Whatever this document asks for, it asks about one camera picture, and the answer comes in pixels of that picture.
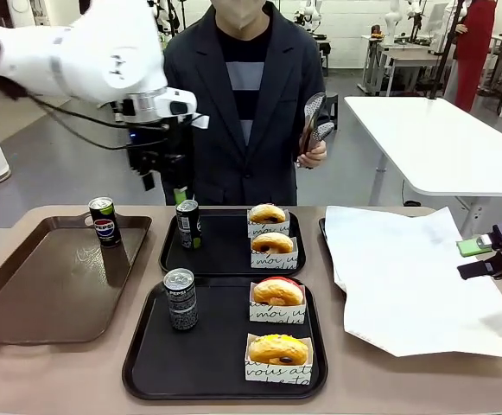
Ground large white table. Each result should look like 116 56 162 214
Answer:
344 95 502 237

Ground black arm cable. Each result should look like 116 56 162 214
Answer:
15 84 172 151

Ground beige face mask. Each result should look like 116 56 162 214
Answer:
213 0 270 31

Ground person in red dress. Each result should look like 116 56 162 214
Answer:
454 0 499 112

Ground yellow glazed donut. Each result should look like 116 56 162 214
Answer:
248 333 310 366

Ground black stand pole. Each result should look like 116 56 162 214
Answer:
424 0 468 101

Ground black plastic tray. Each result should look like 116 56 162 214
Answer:
158 207 307 278
122 276 330 401

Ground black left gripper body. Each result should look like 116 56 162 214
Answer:
126 118 195 188

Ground black Pepsi can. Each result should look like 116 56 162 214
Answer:
87 196 123 249
163 267 199 332
175 199 203 251

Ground person in dark jacket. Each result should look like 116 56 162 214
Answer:
162 0 333 207

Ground plain donut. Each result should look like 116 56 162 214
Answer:
246 208 291 239

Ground gray plastic stool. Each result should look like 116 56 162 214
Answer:
325 92 340 131

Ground gray lab table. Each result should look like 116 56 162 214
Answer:
361 33 454 97

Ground brown plastic tray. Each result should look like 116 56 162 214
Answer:
0 214 153 346

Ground person's left hand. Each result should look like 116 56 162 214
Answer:
295 138 328 171

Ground red frosted donut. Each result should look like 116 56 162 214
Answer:
248 283 308 325

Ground yellow frosted donut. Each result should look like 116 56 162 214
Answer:
244 333 315 386

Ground white paper sheet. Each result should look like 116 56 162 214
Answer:
323 205 502 361

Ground white lab table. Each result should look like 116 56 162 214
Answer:
314 35 334 78

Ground brown and silver tongs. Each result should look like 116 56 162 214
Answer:
298 91 336 170

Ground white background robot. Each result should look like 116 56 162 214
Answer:
294 0 323 35

